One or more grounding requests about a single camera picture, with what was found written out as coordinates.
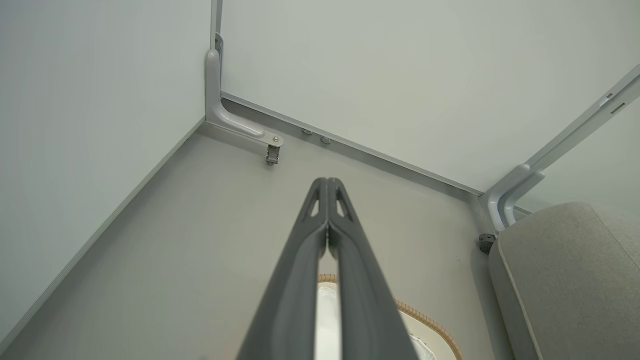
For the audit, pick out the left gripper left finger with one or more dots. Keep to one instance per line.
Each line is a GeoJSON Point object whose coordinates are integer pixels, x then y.
{"type": "Point", "coordinates": [292, 290]}

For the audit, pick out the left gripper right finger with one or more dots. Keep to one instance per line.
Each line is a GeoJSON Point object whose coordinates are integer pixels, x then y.
{"type": "Point", "coordinates": [365, 300]}

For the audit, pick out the white basket tan woven rim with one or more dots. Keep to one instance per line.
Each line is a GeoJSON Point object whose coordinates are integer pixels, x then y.
{"type": "Point", "coordinates": [422, 330]}

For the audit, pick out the small metal floor bolt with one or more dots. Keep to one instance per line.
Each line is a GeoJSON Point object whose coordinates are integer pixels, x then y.
{"type": "Point", "coordinates": [325, 140]}
{"type": "Point", "coordinates": [306, 132]}

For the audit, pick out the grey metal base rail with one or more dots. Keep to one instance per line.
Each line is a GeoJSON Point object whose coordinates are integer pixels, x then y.
{"type": "Point", "coordinates": [350, 145]}

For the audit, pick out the grey metal corner bracket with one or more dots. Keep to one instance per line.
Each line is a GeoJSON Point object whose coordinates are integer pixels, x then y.
{"type": "Point", "coordinates": [220, 110]}

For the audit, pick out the grey metal frame post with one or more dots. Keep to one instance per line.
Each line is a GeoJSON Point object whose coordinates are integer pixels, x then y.
{"type": "Point", "coordinates": [560, 145]}

